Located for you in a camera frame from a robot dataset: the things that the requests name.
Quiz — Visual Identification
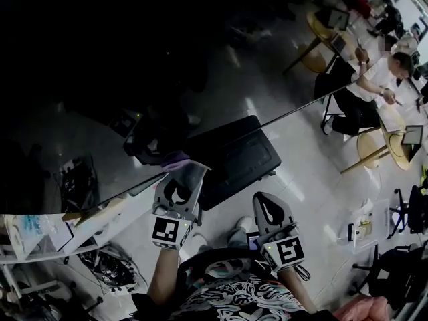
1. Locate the silver laptop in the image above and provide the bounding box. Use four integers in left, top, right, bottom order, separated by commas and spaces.
375, 106, 408, 134

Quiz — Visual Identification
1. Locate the bag of blue gloves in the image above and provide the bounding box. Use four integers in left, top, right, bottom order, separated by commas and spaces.
17, 214, 43, 233

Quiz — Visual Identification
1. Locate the person's right forearm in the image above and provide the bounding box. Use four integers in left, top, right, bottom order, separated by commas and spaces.
276, 267, 318, 314

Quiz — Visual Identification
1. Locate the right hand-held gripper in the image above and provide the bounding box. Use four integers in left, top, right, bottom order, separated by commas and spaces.
252, 191, 306, 274

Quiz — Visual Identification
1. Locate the dark tablet on stand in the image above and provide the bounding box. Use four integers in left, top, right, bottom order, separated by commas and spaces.
400, 124, 425, 164

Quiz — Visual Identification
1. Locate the purple grey wiping cloth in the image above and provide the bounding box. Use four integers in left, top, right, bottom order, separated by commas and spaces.
160, 150, 211, 194

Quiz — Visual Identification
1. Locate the person's leg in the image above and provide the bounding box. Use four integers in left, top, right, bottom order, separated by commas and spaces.
189, 233, 215, 254
226, 215, 254, 251

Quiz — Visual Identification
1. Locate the black cord loop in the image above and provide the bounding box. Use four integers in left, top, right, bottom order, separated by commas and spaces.
293, 263, 311, 281

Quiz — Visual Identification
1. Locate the person's left forearm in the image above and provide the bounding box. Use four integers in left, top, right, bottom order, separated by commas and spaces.
146, 247, 182, 303

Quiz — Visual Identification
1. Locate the large black glossy screen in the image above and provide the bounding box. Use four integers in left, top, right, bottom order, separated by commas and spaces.
0, 0, 402, 221

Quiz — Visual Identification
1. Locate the black equipment and cable pile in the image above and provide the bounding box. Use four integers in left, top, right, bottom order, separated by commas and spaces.
78, 245, 140, 293

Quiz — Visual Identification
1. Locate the round wooden stool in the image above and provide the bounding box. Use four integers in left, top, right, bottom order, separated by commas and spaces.
340, 130, 393, 176

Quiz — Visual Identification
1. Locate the round wooden table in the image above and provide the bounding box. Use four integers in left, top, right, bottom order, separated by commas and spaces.
379, 104, 425, 173

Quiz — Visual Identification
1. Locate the person's right leg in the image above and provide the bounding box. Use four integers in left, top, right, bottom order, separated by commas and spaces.
226, 215, 254, 251

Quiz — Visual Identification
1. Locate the black display stand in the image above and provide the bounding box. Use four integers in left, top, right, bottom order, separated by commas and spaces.
196, 127, 282, 211

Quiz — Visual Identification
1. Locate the brown cardboard box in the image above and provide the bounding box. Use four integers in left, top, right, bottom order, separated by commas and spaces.
61, 193, 130, 227

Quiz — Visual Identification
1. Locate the person's left leg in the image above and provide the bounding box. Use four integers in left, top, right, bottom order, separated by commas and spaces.
189, 233, 215, 254

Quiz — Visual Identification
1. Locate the person's black printed shirt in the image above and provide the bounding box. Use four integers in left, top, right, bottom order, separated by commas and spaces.
130, 247, 338, 321

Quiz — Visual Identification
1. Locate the clear plastic storage bin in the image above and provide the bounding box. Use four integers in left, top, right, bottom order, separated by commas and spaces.
336, 197, 393, 254

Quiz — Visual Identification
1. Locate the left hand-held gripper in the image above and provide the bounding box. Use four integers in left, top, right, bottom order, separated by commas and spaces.
150, 175, 204, 253

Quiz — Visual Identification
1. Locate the black folding chair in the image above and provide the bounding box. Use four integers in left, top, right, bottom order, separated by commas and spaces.
320, 88, 361, 136

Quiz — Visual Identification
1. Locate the small dark screen device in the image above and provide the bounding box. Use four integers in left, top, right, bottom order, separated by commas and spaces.
245, 231, 265, 252

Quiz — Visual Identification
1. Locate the white metal shelving unit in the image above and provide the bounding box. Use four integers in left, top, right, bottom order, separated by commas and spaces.
0, 174, 168, 300

